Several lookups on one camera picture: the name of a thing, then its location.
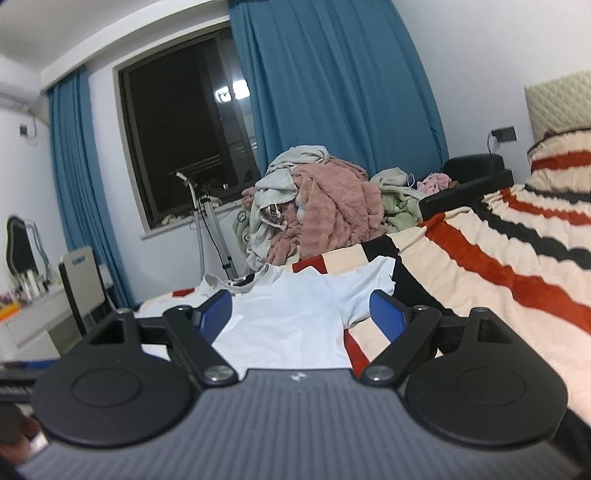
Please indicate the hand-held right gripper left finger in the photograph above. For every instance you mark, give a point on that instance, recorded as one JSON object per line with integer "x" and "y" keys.
{"x": 217, "y": 318}

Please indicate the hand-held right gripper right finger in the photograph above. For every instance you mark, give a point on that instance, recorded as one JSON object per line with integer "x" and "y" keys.
{"x": 388, "y": 318}

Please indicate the white T-shirt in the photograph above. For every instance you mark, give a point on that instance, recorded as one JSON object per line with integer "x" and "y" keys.
{"x": 286, "y": 323}

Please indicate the person's left hand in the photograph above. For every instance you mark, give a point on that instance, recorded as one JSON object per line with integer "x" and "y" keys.
{"x": 25, "y": 431}

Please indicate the white dresser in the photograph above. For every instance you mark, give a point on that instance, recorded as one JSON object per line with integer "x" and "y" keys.
{"x": 32, "y": 323}

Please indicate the orange tray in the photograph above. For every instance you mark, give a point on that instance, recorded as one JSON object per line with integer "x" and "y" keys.
{"x": 9, "y": 314}

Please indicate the garment steamer on stand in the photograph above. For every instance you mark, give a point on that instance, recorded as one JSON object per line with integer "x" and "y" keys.
{"x": 220, "y": 244}

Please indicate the green patterned blanket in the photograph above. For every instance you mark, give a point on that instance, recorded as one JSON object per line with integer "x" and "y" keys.
{"x": 241, "y": 226}

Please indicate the group of cosmetic bottles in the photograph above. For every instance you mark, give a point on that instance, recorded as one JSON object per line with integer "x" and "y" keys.
{"x": 30, "y": 284}

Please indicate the small beige cloth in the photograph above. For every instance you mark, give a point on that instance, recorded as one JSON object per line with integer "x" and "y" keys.
{"x": 171, "y": 220}

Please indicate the pale green cloth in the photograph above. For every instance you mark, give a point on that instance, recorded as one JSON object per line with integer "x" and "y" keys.
{"x": 397, "y": 203}

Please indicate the pink fluffy blanket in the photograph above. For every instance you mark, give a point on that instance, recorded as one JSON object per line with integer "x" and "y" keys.
{"x": 332, "y": 207}

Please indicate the red black cream striped blanket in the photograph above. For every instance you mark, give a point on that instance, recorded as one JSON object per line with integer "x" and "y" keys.
{"x": 508, "y": 286}

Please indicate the white and black chair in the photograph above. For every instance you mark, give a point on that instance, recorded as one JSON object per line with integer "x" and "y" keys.
{"x": 81, "y": 272}

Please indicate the wavy vanity mirror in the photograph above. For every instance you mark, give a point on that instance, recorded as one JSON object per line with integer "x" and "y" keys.
{"x": 18, "y": 244}

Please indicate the beige hoodie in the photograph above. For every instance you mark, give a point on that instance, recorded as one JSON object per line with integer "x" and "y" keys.
{"x": 277, "y": 189}

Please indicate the small pink garment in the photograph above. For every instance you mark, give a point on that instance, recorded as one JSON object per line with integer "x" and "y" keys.
{"x": 434, "y": 182}

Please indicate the black armchair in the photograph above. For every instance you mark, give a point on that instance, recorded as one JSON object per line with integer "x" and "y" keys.
{"x": 471, "y": 168}

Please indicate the dark window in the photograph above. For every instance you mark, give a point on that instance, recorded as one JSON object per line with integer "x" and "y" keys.
{"x": 175, "y": 138}

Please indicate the blue curtain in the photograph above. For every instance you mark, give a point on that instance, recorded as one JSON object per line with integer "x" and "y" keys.
{"x": 78, "y": 184}
{"x": 332, "y": 83}

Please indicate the beige quilted headboard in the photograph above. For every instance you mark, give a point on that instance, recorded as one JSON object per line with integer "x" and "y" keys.
{"x": 558, "y": 106}

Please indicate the white air conditioner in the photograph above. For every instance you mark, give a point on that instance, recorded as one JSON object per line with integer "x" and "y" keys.
{"x": 18, "y": 104}

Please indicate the wall socket with charger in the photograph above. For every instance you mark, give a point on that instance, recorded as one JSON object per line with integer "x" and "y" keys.
{"x": 505, "y": 134}

